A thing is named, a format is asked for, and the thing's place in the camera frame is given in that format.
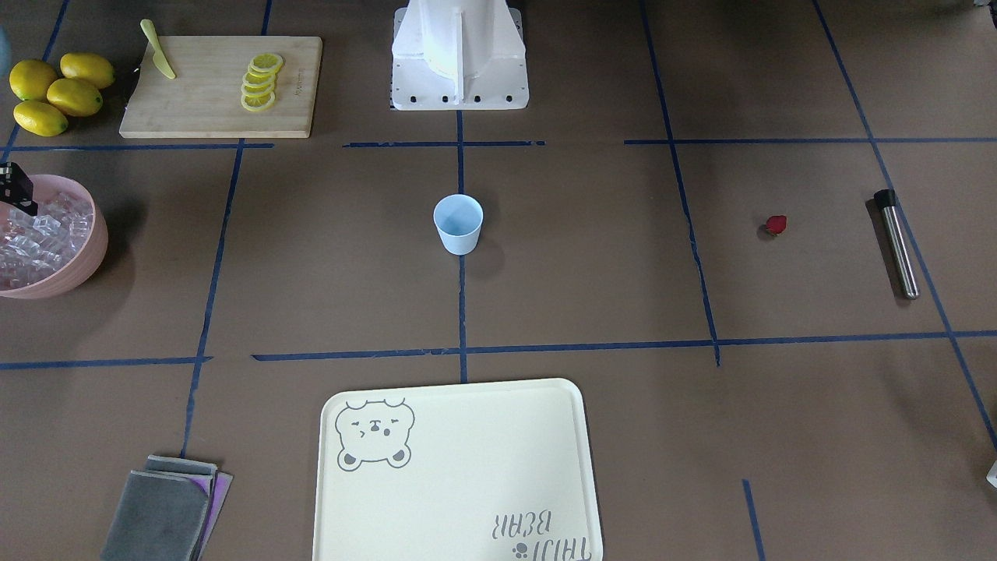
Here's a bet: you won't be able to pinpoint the yellow lemon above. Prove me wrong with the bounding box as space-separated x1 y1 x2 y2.
46 78 104 117
9 59 60 102
12 101 69 137
59 52 115 91

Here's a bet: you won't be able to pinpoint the yellow plastic knife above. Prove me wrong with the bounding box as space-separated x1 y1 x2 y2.
139 19 177 79

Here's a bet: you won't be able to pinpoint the red strawberry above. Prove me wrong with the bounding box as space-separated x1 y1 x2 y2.
763 214 788 237

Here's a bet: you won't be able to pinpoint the white pedestal column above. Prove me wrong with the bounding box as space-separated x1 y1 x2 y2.
389 1 530 111

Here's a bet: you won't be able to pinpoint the steel muddler black cap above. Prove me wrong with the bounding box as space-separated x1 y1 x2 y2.
873 189 920 301

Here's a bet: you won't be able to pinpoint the lemon slices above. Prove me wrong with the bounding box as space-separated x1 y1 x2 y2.
240 52 285 111

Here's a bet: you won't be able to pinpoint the grey folded cloth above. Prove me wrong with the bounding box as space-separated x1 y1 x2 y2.
100 455 234 560

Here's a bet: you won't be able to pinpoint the pink bowl of ice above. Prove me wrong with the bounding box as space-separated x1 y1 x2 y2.
2 175 109 299

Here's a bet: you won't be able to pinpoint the light blue plastic cup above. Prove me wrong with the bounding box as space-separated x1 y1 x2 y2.
433 194 484 256

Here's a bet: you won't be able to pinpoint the cream bear tray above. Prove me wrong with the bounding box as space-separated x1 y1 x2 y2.
311 379 604 560

